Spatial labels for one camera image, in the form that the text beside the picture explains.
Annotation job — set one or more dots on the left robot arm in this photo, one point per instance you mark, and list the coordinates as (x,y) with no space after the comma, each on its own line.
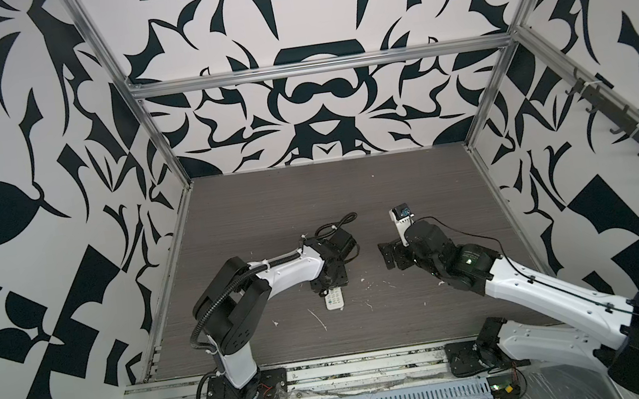
(230,309)

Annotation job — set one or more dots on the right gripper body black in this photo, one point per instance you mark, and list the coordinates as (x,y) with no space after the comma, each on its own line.
(404,256)

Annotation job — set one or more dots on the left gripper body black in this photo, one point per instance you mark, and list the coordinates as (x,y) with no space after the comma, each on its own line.
(341,279)

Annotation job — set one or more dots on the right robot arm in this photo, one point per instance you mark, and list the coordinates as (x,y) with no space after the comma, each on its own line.
(593,330)

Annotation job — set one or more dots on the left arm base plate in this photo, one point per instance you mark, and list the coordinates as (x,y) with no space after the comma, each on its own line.
(267,384)

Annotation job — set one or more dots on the small circuit board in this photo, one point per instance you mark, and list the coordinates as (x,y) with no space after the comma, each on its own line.
(511,385)

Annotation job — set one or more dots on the white remote control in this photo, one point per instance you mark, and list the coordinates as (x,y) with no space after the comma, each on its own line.
(334,300)

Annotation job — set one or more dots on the aluminium front rail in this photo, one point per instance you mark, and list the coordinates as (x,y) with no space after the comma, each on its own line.
(353,375)

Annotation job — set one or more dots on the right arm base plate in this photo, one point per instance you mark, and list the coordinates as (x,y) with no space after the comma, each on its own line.
(467,359)

